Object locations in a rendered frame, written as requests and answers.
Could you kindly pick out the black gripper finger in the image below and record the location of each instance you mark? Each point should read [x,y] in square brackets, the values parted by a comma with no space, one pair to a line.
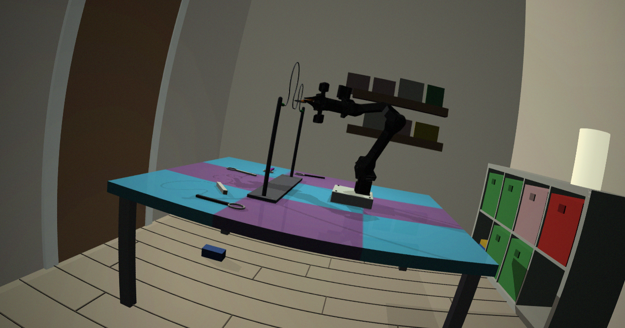
[316,106]
[317,97]

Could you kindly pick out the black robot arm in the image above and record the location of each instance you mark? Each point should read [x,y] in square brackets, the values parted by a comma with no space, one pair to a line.
[364,167]

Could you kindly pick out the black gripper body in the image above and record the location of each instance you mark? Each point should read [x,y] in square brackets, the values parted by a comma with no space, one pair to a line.
[325,103]

